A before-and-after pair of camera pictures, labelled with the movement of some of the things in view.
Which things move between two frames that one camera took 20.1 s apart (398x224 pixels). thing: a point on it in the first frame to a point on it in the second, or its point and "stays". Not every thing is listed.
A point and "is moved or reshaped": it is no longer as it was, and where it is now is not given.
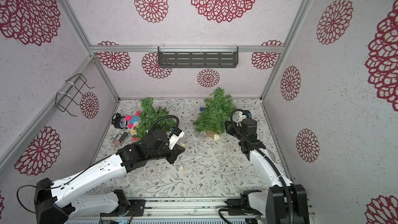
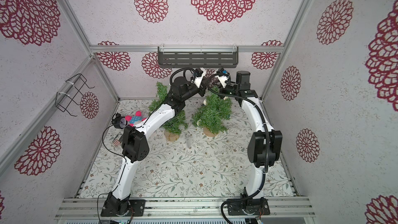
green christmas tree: [153, 118] is moved or reshaped
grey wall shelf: [198, 56] stays
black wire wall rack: [75, 86] stays
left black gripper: [175, 152] to [203, 86]
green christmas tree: [218, 108] stays
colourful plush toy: [134, 122] stays
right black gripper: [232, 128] to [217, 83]
